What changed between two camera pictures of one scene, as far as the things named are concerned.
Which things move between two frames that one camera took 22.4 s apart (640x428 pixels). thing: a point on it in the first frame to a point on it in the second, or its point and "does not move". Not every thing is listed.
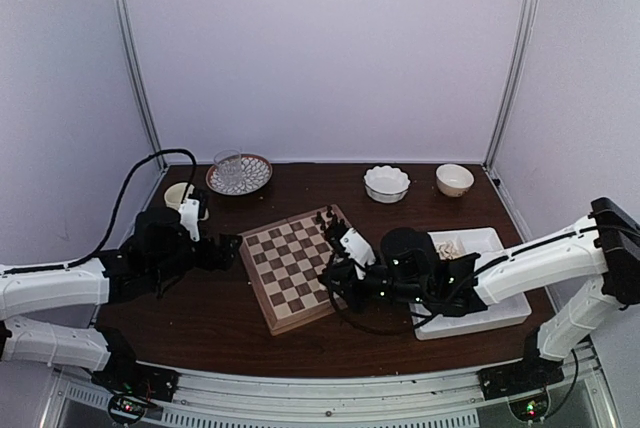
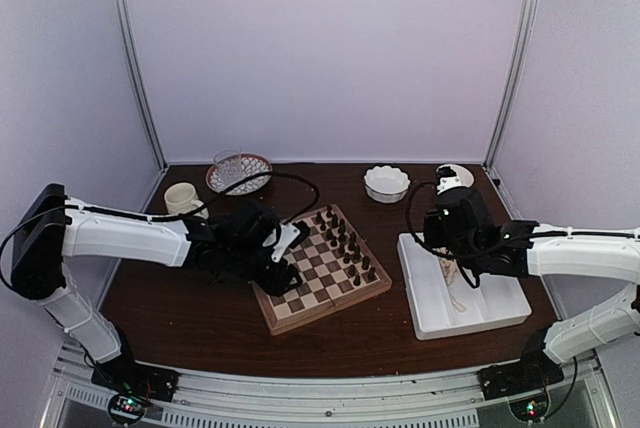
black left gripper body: [169, 265] to [243, 264]
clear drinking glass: [229, 164] does not move
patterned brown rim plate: [256, 172] does not move
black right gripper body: [398, 293] to [464, 254]
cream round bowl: [453, 180] does not move
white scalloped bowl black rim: [385, 184] does not move
